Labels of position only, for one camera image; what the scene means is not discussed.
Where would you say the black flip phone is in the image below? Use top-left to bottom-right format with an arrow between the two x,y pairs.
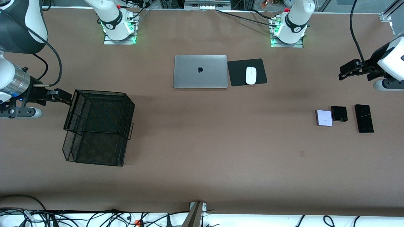
331,106 -> 348,122

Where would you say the black cracked smartphone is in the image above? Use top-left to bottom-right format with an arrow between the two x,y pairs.
354,104 -> 374,134

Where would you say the lilac flip phone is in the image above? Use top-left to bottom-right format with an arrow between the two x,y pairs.
316,110 -> 333,127

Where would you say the black mesh two-tier tray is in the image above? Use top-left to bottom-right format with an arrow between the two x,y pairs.
62,90 -> 135,167

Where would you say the white computer mouse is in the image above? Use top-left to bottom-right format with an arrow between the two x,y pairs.
246,67 -> 257,85

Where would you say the black mouse pad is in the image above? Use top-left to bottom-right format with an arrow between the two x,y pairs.
227,58 -> 268,87

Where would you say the silver closed laptop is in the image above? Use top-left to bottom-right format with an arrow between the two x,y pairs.
173,55 -> 228,89

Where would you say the grey power strip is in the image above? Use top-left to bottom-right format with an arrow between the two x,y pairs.
184,0 -> 231,10

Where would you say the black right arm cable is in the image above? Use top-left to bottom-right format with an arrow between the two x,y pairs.
0,9 -> 62,87

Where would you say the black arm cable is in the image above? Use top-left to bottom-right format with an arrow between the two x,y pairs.
0,9 -> 62,87
349,0 -> 384,76

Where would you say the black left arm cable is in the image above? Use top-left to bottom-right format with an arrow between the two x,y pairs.
349,0 -> 384,76

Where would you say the aluminium frame profile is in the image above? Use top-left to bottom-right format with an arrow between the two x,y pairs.
380,0 -> 404,23

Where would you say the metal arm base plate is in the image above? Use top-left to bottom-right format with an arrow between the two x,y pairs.
104,13 -> 139,45
269,16 -> 304,48

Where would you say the black looped floor cable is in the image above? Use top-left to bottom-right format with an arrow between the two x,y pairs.
0,195 -> 48,221

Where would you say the short black table cable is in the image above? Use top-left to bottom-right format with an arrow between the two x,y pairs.
249,9 -> 272,19

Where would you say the long black table cable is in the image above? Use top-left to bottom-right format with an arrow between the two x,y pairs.
216,9 -> 276,26

